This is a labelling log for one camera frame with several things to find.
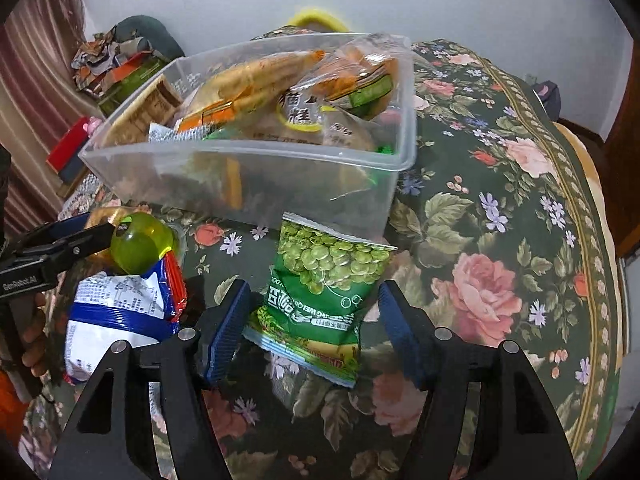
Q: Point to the clear plastic container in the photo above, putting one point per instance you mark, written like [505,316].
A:
[300,190]

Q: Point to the wooden door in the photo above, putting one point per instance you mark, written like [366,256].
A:
[625,135]

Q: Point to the green pea snack packet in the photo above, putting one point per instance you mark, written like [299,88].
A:
[320,280]

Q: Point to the orange bread packet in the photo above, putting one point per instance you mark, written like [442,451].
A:
[360,55]

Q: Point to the floral blanket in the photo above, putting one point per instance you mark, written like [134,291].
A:
[500,210]

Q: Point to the green-edged clear snack packet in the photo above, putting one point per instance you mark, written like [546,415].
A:
[370,94]

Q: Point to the pink rabbit toy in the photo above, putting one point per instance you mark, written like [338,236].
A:
[95,124]

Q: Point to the yellow orange snack packet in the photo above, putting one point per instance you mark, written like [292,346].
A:
[210,115]

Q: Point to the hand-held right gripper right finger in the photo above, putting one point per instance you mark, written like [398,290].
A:
[400,335]

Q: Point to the dark backpack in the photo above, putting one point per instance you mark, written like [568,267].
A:
[545,95]

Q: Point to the yellow foam tube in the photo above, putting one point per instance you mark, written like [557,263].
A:
[320,16]

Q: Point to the grey cushion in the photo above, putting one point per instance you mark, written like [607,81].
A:
[145,32]

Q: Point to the long roll snack packet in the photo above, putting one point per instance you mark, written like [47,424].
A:
[260,72]

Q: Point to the small yellow snack packet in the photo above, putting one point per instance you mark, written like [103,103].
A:
[100,217]

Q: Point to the blue white snack packet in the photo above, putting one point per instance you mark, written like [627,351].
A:
[170,135]

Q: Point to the pile of patterned clothes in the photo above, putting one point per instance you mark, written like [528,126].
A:
[100,55]

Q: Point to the grey box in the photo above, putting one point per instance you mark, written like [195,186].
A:
[75,170]

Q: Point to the pale cake packet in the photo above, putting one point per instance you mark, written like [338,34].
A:
[300,120]

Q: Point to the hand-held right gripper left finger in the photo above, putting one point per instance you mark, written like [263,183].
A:
[227,330]

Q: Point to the striped brown curtain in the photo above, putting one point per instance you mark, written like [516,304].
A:
[40,60]

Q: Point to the golden long snack packet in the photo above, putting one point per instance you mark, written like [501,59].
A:
[232,180]

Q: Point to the large red snack packet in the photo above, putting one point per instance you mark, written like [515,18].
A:
[120,310]

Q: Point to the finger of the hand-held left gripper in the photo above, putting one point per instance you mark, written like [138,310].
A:
[75,250]
[80,224]

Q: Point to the green jelly cup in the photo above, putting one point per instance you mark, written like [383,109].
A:
[142,247]

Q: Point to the brown cracker packet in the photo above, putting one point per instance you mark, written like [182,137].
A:
[142,110]

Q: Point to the person's left hand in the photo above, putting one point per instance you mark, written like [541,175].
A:
[34,345]

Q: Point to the red box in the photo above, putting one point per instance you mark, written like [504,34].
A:
[67,147]

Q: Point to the orange box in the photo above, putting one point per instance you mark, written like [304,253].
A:
[132,67]

